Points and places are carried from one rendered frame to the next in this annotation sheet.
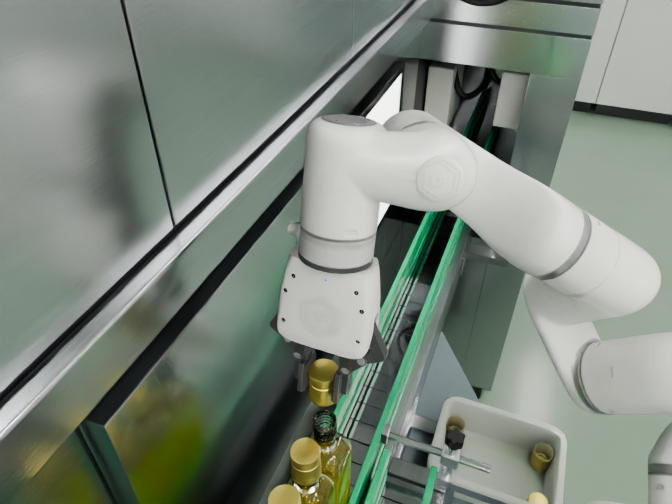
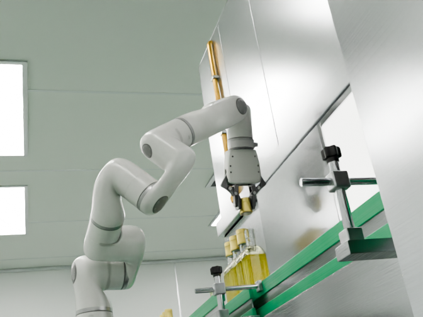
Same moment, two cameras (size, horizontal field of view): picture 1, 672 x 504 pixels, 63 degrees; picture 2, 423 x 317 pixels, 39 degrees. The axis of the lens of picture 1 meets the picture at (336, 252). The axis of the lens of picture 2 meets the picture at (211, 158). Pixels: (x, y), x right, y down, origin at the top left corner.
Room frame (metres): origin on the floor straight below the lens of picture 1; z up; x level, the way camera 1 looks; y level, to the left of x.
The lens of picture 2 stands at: (1.55, -1.08, 0.65)
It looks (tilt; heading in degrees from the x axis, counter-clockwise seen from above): 25 degrees up; 140
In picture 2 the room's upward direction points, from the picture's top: 9 degrees counter-clockwise
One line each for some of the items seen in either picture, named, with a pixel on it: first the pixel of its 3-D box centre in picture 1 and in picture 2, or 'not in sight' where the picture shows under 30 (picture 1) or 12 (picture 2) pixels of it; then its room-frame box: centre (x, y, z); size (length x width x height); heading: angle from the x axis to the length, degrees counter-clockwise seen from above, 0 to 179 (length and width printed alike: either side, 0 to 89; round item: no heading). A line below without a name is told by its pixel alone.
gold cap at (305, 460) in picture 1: (305, 461); (242, 237); (0.33, 0.03, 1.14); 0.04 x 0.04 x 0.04
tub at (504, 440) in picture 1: (494, 462); not in sight; (0.53, -0.29, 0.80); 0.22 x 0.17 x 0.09; 68
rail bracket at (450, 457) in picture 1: (434, 453); (228, 291); (0.46, -0.15, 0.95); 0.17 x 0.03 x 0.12; 68
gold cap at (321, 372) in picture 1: (323, 382); (245, 206); (0.39, 0.01, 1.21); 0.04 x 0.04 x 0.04
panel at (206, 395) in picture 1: (311, 258); (333, 189); (0.68, 0.04, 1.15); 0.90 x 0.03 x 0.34; 158
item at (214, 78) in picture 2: not in sight; (221, 116); (0.03, 0.30, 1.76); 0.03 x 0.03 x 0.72; 68
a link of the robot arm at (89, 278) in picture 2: not in sight; (96, 284); (0.13, -0.33, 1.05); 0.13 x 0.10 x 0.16; 77
